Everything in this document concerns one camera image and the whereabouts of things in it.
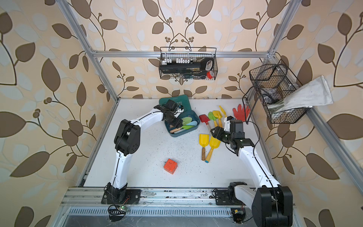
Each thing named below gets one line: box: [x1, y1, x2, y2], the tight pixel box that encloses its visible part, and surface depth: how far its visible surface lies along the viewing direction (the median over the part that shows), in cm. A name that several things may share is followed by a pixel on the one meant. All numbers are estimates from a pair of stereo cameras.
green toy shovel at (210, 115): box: [207, 111, 218, 128], surface depth 109 cm
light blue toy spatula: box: [185, 120, 198, 126], surface depth 105 cm
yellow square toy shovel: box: [198, 133, 210, 161], surface depth 96 cm
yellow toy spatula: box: [212, 110, 223, 128], surface depth 110 cm
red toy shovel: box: [198, 114, 212, 135], surface depth 107 cm
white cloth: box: [267, 75, 334, 113], surface depth 60 cm
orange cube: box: [163, 158, 179, 175], surface depth 82 cm
